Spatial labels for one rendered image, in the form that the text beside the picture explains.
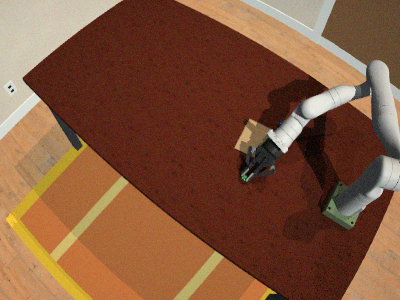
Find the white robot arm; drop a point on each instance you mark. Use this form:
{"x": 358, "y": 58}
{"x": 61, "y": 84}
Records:
{"x": 384, "y": 171}

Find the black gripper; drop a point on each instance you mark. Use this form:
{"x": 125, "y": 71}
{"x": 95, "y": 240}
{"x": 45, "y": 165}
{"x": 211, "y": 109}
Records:
{"x": 263, "y": 157}

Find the tan square mat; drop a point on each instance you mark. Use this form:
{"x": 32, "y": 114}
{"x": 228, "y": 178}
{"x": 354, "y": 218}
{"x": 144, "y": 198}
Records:
{"x": 254, "y": 134}

